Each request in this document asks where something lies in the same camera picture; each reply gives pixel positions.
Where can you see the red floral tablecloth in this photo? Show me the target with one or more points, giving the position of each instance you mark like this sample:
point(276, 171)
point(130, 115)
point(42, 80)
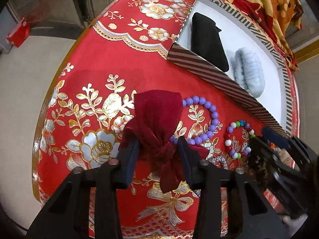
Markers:
point(104, 52)

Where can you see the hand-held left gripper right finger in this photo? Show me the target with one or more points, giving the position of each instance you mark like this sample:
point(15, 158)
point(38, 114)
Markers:
point(186, 159)

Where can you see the dark red velvet bow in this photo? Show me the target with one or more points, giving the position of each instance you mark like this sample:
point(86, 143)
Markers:
point(159, 119)

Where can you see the red carton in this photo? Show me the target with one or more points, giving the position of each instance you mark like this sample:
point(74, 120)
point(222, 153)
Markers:
point(18, 33)

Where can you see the orange printed blanket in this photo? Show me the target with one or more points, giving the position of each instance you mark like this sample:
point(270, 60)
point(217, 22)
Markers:
point(274, 2)

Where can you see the light blue fluffy scrunchie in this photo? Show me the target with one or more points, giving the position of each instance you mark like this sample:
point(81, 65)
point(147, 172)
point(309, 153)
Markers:
point(246, 72)

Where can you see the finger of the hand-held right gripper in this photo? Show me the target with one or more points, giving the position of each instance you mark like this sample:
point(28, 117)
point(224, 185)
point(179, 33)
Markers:
point(275, 135)
point(260, 151)

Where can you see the black cloth pouch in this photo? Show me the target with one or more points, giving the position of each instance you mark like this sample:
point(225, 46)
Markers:
point(209, 44)

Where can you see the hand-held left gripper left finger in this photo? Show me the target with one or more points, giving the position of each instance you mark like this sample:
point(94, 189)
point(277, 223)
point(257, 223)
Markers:
point(131, 159)

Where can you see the striped cardboard box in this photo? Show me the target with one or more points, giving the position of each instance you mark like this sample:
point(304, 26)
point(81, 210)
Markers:
point(211, 72)

